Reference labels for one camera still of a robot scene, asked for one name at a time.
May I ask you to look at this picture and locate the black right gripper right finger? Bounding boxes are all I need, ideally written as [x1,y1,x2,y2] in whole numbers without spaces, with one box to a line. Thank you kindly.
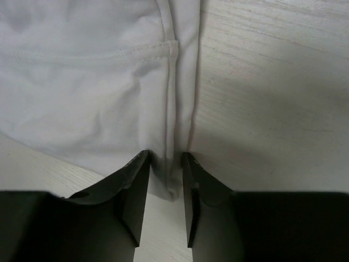
[181,152,348,261]

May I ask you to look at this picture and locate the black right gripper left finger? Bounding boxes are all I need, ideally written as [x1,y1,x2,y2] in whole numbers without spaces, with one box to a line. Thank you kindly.
[1,151,151,261]

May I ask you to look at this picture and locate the white skirt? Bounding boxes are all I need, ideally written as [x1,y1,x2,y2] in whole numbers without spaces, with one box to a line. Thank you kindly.
[1,1,201,200]

